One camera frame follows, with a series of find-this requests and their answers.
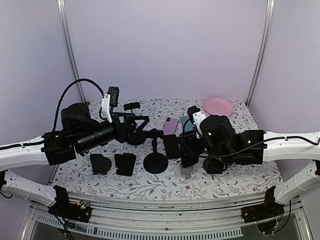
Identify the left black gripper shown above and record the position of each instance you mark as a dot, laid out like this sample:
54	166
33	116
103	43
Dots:
120	134

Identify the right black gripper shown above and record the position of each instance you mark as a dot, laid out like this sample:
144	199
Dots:
188	143

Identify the black phone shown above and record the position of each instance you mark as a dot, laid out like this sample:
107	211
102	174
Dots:
188	159
171	146
216	167

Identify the teal green phone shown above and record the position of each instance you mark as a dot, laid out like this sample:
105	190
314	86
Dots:
187	124

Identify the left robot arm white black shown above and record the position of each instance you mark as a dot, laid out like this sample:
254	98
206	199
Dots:
80	133

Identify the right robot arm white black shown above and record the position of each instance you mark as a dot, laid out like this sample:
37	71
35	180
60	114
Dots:
216	141

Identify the dark grey folding stand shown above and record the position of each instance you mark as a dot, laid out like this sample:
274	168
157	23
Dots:
205	165

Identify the white folding stand front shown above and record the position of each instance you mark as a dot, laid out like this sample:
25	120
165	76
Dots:
184	174

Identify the pink phone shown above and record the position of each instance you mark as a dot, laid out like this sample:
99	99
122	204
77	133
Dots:
170	126

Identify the black folding stand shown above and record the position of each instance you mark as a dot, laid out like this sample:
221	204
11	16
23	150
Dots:
125	164
100	164

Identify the black round-base clamp stand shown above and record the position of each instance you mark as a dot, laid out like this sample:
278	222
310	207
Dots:
155	162

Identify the black folding stand far left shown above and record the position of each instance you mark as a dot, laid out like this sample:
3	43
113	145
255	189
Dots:
100	164

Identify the floral table mat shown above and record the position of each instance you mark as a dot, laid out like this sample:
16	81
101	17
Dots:
77	176

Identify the pink plate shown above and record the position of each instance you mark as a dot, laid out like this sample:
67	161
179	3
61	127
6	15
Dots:
218	106

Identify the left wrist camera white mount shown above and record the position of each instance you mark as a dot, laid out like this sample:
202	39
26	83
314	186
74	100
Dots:
109	101

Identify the front aluminium rail frame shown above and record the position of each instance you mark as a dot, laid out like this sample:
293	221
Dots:
200	219

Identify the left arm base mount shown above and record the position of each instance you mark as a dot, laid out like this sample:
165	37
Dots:
80	211

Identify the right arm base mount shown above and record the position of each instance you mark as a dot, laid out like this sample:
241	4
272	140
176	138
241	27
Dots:
268	209

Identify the left aluminium corner post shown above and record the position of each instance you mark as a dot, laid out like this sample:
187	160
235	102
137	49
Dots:
62	14

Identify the aluminium corner post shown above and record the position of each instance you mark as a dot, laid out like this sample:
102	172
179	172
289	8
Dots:
268	18
62	14

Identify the right aluminium corner post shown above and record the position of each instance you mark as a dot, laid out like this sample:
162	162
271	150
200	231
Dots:
268	18

